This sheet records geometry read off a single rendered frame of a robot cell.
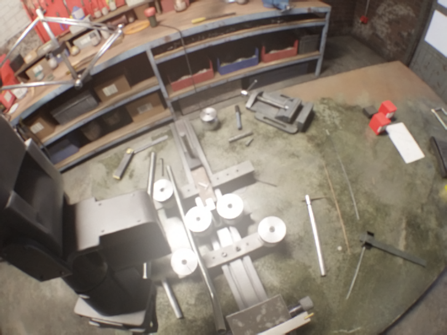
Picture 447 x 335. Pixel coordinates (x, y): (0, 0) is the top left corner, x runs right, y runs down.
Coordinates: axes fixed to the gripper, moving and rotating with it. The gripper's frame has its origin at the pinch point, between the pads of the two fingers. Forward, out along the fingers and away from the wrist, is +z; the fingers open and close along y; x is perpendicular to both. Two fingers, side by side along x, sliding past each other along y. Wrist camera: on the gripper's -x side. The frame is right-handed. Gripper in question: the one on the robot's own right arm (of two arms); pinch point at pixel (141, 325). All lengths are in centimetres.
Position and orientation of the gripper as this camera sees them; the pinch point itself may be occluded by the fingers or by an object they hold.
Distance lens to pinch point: 36.5
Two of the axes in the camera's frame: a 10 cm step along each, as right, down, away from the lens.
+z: 1.4, 8.7, 4.7
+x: 0.1, 4.7, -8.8
